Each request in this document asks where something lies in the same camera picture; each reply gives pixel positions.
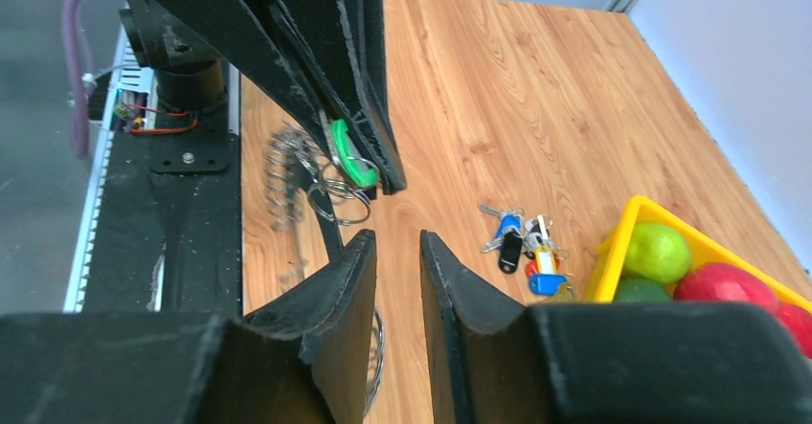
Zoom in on keyring chain with green tag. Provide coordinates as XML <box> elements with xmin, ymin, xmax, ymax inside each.
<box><xmin>262</xmin><ymin>118</ymin><xmax>387</xmax><ymax>417</ymax></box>

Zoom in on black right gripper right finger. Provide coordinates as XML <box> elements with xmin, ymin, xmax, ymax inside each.
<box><xmin>419</xmin><ymin>231</ymin><xmax>811</xmax><ymax>423</ymax></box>

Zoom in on dark green lime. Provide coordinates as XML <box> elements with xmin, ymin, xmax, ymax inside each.
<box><xmin>613</xmin><ymin>278</ymin><xmax>671</xmax><ymax>302</ymax></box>

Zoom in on red apple far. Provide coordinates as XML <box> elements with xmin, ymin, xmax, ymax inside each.
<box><xmin>775</xmin><ymin>301</ymin><xmax>811</xmax><ymax>358</ymax></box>

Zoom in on red apple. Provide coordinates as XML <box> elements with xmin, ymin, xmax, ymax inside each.
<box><xmin>673</xmin><ymin>262</ymin><xmax>778</xmax><ymax>313</ymax></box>
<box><xmin>775</xmin><ymin>301</ymin><xmax>811</xmax><ymax>358</ymax></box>

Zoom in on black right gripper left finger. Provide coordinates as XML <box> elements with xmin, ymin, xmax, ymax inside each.
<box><xmin>1</xmin><ymin>230</ymin><xmax>376</xmax><ymax>423</ymax></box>

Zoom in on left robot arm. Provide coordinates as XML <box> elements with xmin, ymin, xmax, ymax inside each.
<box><xmin>122</xmin><ymin>0</ymin><xmax>407</xmax><ymax>194</ymax></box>

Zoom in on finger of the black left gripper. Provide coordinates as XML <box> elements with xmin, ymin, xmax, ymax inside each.
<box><xmin>154</xmin><ymin>0</ymin><xmax>325</xmax><ymax>145</ymax></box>
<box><xmin>270</xmin><ymin>0</ymin><xmax>407</xmax><ymax>194</ymax></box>

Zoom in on light green apple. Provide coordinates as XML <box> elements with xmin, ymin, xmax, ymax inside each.
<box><xmin>622</xmin><ymin>221</ymin><xmax>691</xmax><ymax>285</ymax></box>

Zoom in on red apple near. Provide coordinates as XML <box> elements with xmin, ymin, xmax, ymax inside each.
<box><xmin>673</xmin><ymin>262</ymin><xmax>778</xmax><ymax>313</ymax></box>

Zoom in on pile of tagged keys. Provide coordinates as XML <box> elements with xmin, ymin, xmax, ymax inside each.
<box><xmin>478</xmin><ymin>204</ymin><xmax>575</xmax><ymax>301</ymax></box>

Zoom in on yellow plastic tray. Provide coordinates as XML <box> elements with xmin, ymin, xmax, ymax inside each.
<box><xmin>584</xmin><ymin>195</ymin><xmax>812</xmax><ymax>315</ymax></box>

